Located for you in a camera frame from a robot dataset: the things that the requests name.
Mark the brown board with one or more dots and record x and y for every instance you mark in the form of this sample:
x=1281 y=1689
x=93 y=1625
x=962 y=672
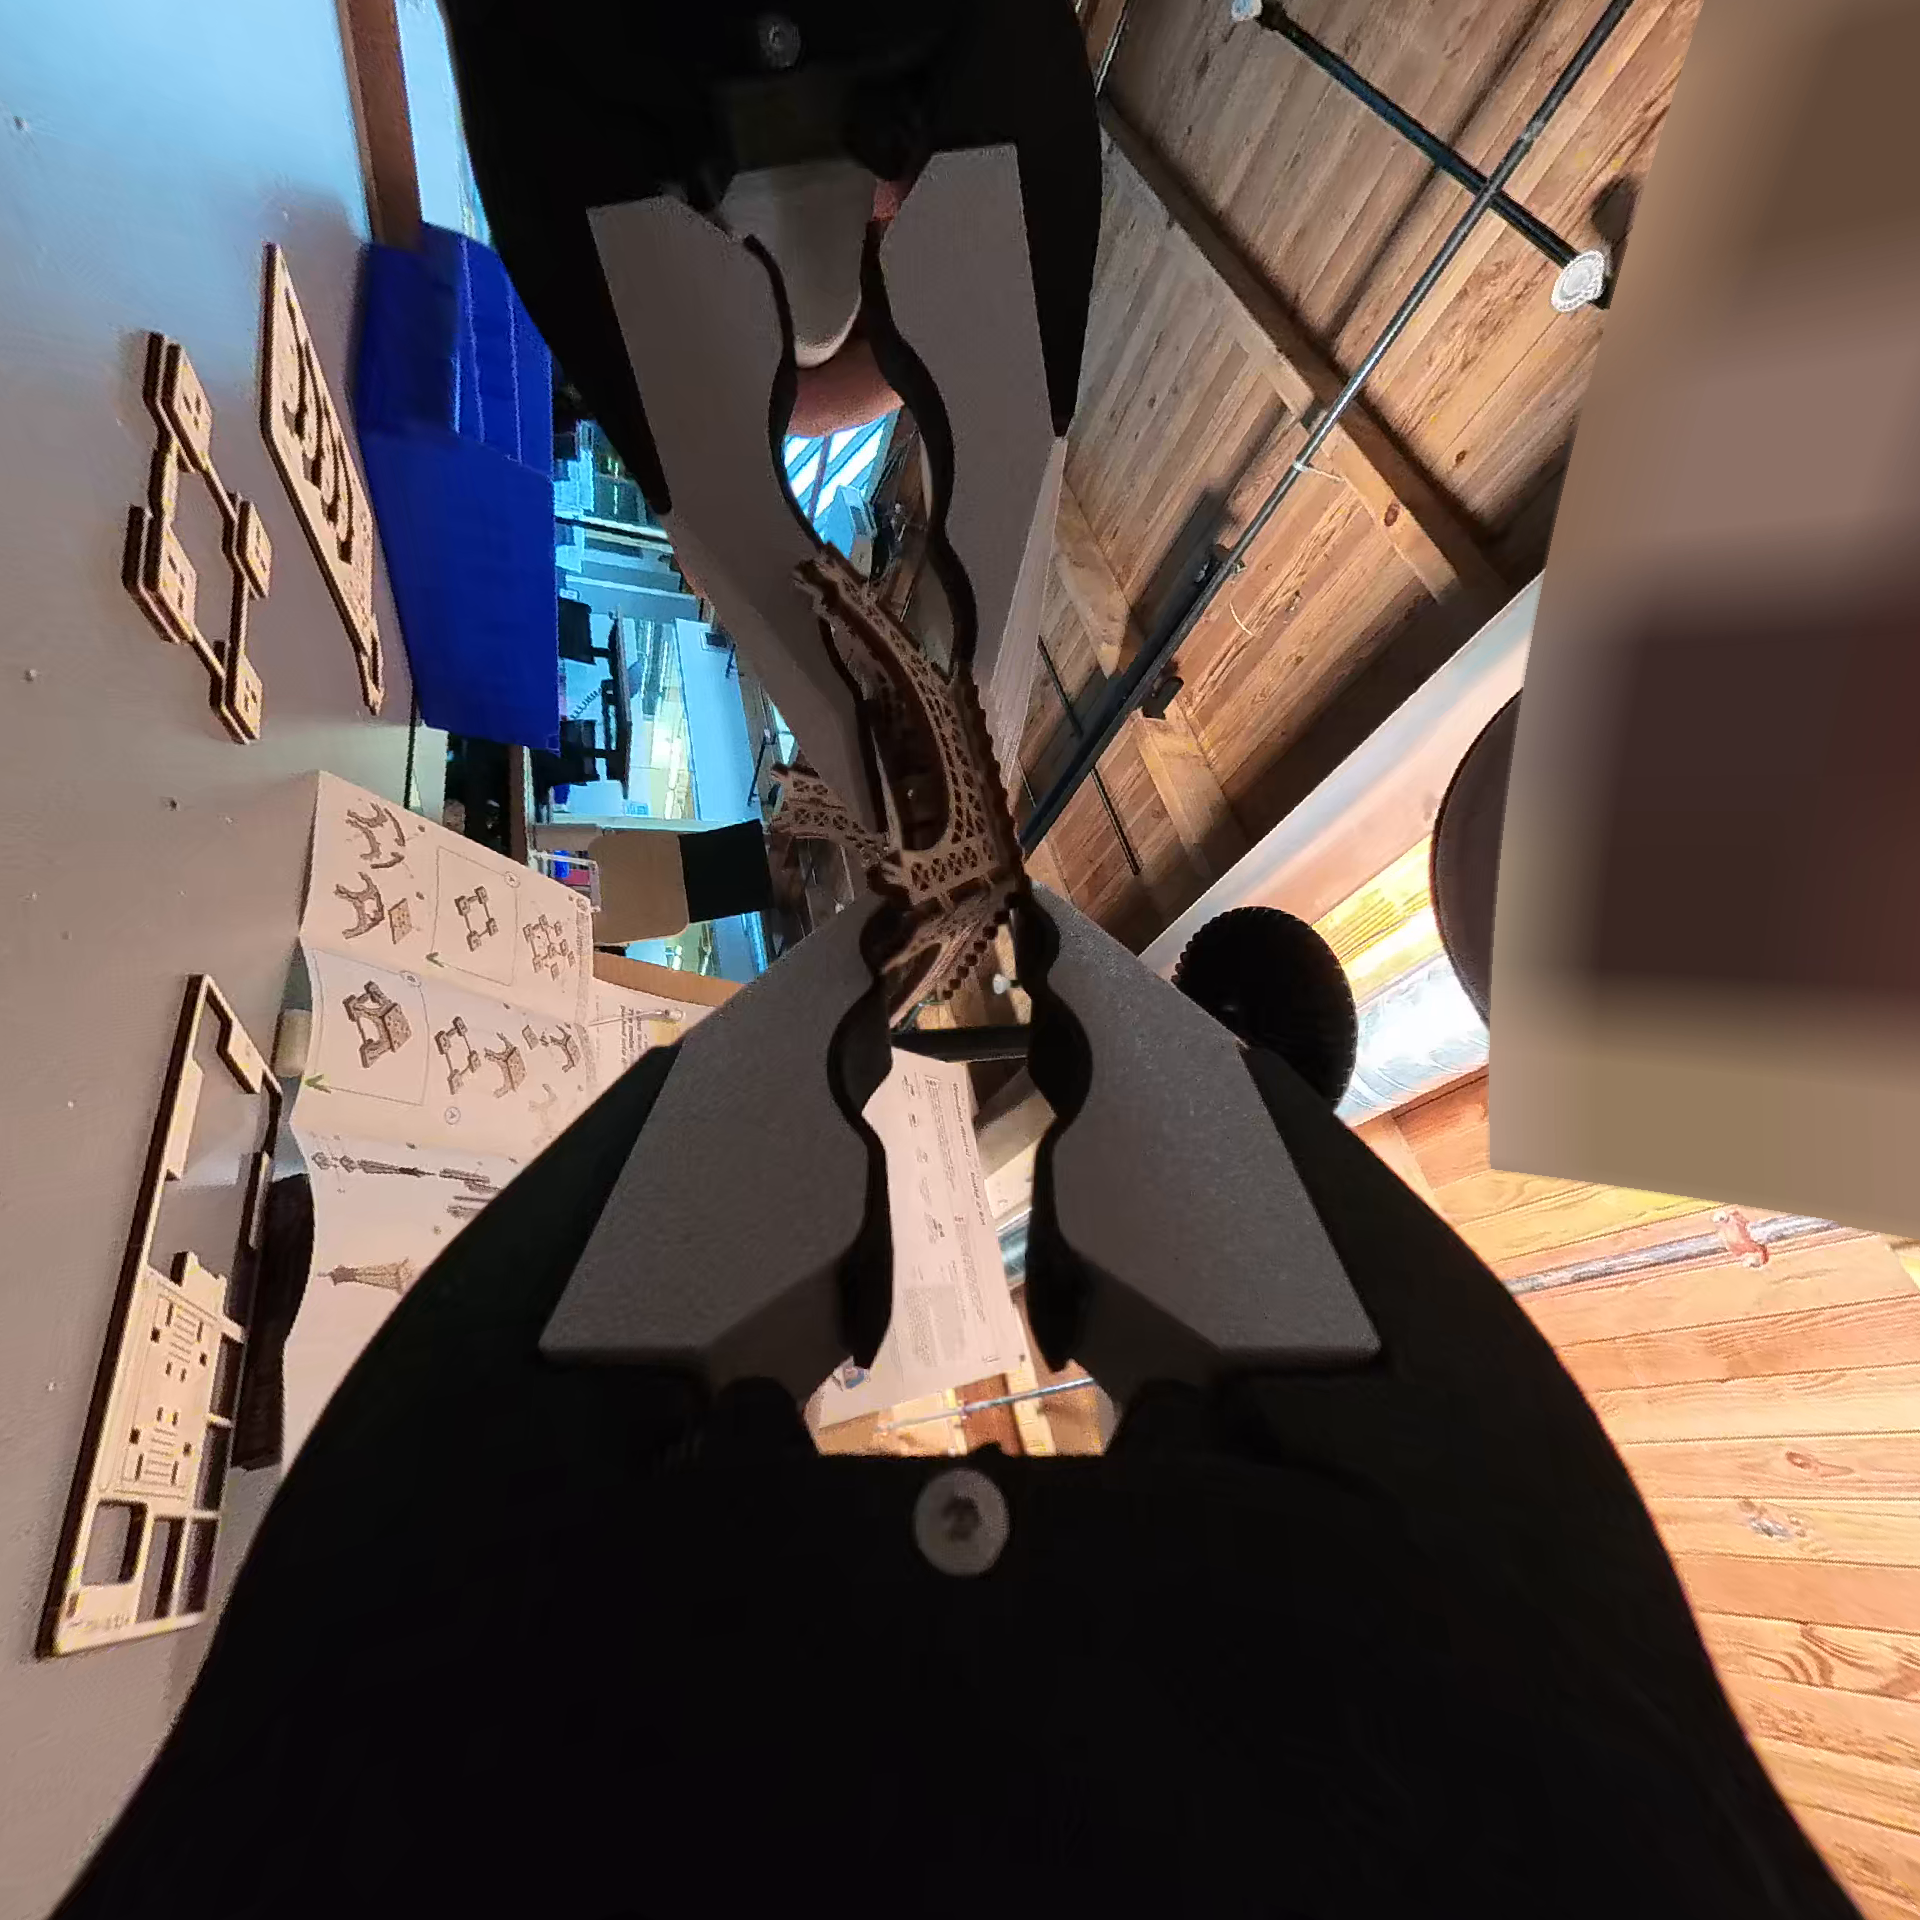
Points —
x=639 y=884

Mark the blue box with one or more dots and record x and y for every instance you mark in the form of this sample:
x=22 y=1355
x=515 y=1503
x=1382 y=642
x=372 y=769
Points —
x=466 y=570

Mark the red sprinkler valve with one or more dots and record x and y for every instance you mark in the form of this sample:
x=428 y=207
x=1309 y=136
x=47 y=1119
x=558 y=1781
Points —
x=1741 y=1236

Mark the white printed paper sheet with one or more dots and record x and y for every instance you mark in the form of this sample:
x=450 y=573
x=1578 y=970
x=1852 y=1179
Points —
x=945 y=1229

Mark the white instruction booklet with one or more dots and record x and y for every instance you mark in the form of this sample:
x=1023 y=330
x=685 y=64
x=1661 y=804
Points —
x=451 y=901

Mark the grey desk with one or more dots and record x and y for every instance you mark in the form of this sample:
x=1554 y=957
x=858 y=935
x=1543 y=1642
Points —
x=90 y=839

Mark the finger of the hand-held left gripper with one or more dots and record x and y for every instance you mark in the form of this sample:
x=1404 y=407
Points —
x=706 y=389
x=1005 y=375

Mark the wooden lattice tower base model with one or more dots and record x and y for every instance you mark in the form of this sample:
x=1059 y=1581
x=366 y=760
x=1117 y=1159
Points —
x=945 y=810

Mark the wooden sheet with small parts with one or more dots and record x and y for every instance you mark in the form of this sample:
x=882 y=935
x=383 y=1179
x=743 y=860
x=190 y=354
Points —
x=324 y=451

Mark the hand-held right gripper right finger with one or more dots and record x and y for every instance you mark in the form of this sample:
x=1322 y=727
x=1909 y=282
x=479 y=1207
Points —
x=1201 y=1201

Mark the person's left hand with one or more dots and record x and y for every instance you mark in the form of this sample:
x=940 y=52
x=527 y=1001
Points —
x=839 y=402

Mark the silver duct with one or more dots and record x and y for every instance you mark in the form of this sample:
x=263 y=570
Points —
x=1419 y=1035

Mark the black round knob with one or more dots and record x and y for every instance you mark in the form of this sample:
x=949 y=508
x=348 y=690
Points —
x=1277 y=997

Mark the metal conduit pipe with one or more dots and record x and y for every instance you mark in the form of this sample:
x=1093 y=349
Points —
x=1411 y=298

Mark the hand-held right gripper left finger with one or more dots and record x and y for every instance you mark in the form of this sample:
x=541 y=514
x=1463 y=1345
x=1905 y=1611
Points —
x=722 y=1201

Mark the large wooden puzzle sheet frame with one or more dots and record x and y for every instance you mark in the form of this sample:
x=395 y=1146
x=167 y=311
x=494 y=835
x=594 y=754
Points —
x=166 y=1290

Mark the black ceiling pipe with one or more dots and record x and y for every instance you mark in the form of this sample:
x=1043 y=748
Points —
x=1396 y=105

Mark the white round ceiling sensor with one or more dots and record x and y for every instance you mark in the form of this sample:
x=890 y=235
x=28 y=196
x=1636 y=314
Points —
x=1581 y=282

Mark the large black round fan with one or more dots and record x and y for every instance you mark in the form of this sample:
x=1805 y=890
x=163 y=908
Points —
x=1477 y=856

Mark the dark box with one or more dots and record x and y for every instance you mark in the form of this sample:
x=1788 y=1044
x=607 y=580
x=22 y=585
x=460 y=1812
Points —
x=277 y=1319

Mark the wooden square corner frame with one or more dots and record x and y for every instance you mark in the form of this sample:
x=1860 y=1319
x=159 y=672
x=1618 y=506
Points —
x=195 y=389

